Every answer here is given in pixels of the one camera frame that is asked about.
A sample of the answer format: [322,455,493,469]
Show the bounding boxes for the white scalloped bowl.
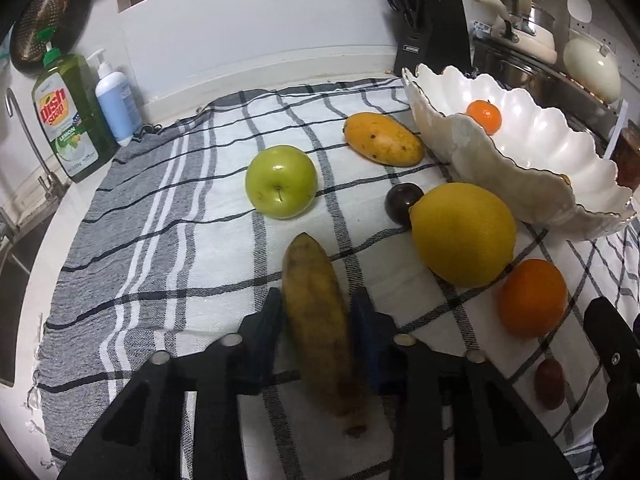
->
[401,63,636,241]

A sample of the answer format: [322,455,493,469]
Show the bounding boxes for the brown spotted banana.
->
[282,232,369,437]

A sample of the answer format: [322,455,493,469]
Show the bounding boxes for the cream round casserole pot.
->
[563,28,622,103]

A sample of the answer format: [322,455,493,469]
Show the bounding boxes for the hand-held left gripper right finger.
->
[350,289,581,480]

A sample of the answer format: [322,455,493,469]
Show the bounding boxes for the steel pot with lid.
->
[499,0,557,36]

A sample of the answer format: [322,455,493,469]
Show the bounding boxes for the steel sink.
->
[0,200,56,387]

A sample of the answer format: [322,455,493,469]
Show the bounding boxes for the dark purple round fruit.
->
[384,183,425,226]

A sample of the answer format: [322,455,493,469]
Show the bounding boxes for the checked white grey cloth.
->
[30,77,640,480]

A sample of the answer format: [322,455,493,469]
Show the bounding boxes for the green apple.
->
[245,146,319,220]

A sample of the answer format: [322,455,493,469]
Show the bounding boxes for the large yellow lemon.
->
[409,183,517,289]

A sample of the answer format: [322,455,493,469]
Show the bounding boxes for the large orange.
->
[496,258,569,339]

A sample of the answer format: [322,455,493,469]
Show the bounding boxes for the small tangerine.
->
[466,100,502,136]

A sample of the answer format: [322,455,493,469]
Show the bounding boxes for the large steel stockpot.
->
[472,35,566,107]

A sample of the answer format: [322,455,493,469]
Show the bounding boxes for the green dish soap bottle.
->
[31,30,119,184]

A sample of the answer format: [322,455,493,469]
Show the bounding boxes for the cream frying pan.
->
[466,0,557,65]

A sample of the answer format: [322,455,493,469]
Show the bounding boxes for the black knife block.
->
[393,0,473,77]

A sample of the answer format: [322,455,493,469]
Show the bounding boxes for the steel faucet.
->
[5,87,71,202]

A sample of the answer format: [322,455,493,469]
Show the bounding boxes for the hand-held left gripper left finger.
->
[57,287,288,480]

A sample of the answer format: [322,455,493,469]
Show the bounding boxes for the small brownish fruit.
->
[533,357,567,410]

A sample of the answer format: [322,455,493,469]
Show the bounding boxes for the brown mesh strainer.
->
[10,0,71,73]

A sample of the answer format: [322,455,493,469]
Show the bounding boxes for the black handled scissors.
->
[385,0,422,32]

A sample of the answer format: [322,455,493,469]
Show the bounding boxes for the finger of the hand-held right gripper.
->
[582,296,640,480]

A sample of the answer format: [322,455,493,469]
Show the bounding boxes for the yellow mango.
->
[343,112,426,167]

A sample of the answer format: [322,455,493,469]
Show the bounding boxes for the blue white pump bottle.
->
[86,49,144,147]

